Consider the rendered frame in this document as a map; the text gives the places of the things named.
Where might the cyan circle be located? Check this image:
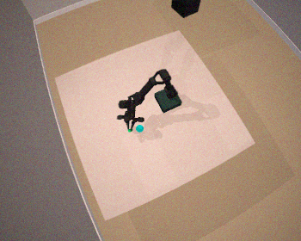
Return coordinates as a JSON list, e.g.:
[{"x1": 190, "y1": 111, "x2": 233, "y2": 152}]
[{"x1": 136, "y1": 125, "x2": 144, "y2": 133}]

